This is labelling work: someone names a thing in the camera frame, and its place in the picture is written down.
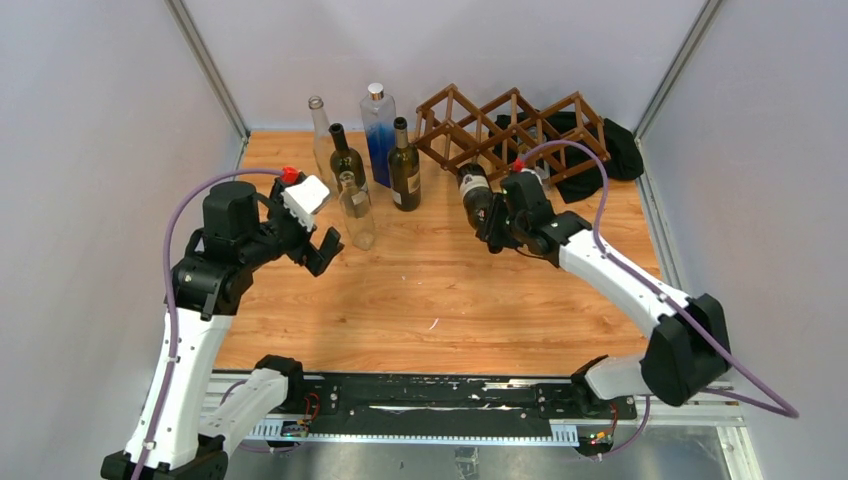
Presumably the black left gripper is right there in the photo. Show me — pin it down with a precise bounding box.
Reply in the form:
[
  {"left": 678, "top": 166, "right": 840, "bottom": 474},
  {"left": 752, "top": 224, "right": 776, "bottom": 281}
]
[{"left": 240, "top": 177, "right": 344, "bottom": 274}]

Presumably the dark bottle rack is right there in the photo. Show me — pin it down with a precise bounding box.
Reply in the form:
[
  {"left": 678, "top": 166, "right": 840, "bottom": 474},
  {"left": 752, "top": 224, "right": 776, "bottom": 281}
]
[{"left": 457, "top": 163, "right": 493, "bottom": 231}]

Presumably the dark bottle white label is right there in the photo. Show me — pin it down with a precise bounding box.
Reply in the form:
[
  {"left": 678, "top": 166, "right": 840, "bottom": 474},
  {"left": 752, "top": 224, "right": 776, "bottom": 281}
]
[{"left": 328, "top": 123, "right": 368, "bottom": 193}]

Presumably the dark bottle barcode label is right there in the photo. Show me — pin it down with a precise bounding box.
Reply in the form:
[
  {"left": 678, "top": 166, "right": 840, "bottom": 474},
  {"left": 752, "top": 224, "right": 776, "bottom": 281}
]
[{"left": 388, "top": 117, "right": 422, "bottom": 212}]

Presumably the clear round glass bottle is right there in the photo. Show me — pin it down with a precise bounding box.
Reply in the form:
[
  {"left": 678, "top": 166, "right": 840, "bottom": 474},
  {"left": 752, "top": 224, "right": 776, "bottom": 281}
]
[{"left": 308, "top": 95, "right": 338, "bottom": 195}]

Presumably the blue square glass bottle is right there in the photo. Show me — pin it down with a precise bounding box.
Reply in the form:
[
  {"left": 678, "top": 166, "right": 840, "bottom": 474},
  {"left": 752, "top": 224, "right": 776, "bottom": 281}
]
[{"left": 360, "top": 83, "right": 396, "bottom": 187}]

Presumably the small clear bottle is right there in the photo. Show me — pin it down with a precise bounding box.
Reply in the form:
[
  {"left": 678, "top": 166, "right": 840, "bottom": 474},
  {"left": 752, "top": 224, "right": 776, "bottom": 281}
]
[{"left": 520, "top": 142, "right": 552, "bottom": 192}]

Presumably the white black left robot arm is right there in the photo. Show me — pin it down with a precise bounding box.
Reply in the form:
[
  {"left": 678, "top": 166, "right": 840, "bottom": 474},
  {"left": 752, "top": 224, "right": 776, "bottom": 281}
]
[{"left": 100, "top": 168, "right": 343, "bottom": 479}]

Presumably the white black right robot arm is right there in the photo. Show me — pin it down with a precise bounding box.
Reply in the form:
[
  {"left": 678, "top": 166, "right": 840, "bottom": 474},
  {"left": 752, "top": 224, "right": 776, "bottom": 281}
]
[{"left": 458, "top": 170, "right": 730, "bottom": 418}]

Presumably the brown wooden wine rack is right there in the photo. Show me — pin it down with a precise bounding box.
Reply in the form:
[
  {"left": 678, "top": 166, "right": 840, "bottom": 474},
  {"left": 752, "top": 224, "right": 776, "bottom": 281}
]
[{"left": 413, "top": 83, "right": 611, "bottom": 185}]

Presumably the black cloth behind rack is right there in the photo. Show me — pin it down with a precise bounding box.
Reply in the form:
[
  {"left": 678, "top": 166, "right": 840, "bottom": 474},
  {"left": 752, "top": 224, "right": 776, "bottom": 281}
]
[{"left": 493, "top": 111, "right": 645, "bottom": 205}]

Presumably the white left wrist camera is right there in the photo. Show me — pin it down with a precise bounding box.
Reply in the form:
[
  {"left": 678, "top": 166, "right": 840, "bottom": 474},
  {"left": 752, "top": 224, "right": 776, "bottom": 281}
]
[{"left": 283, "top": 175, "right": 332, "bottom": 232}]

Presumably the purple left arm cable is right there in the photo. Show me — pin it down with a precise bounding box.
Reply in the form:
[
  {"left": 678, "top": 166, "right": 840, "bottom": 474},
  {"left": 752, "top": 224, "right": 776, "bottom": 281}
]
[{"left": 129, "top": 166, "right": 299, "bottom": 480}]

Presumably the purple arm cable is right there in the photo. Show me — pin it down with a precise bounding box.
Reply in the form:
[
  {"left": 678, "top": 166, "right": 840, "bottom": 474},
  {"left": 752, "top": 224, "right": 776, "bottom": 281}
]
[
  {"left": 129, "top": 166, "right": 299, "bottom": 480},
  {"left": 511, "top": 139, "right": 801, "bottom": 458}
]

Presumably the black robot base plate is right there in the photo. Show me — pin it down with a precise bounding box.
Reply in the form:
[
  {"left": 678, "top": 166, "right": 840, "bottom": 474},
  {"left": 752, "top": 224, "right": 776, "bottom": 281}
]
[{"left": 251, "top": 370, "right": 637, "bottom": 445}]

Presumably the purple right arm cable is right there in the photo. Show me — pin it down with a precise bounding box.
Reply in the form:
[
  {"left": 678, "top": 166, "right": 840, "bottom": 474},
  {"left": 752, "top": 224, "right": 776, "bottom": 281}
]
[{"left": 511, "top": 139, "right": 801, "bottom": 458}]

